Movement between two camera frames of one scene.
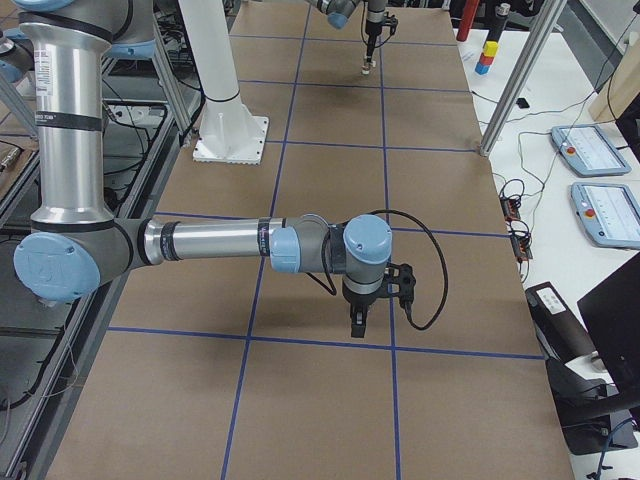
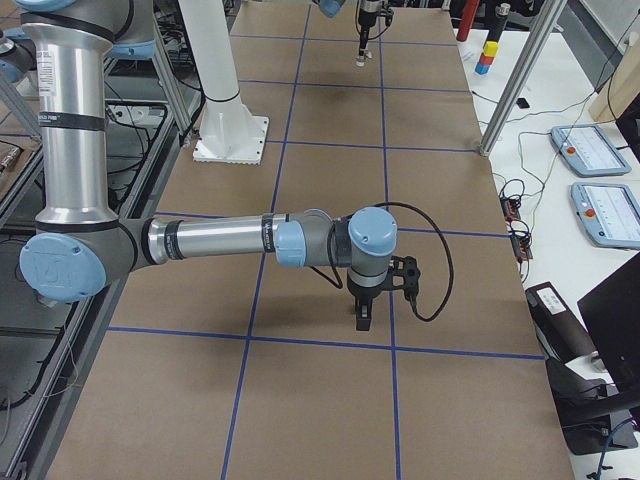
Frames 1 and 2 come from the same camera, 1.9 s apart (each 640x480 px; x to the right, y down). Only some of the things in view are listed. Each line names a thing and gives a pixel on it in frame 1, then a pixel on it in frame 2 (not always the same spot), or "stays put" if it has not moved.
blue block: [481, 69] stays put
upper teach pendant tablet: [590, 150] stays put
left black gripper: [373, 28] to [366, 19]
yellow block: [490, 49] stays put
